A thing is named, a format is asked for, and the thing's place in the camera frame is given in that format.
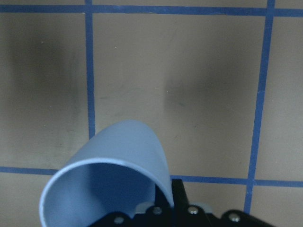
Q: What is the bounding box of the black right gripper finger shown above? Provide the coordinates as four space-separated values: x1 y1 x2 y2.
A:
171 179 189 210

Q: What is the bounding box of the blue cup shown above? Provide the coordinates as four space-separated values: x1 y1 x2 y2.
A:
39 120 174 227

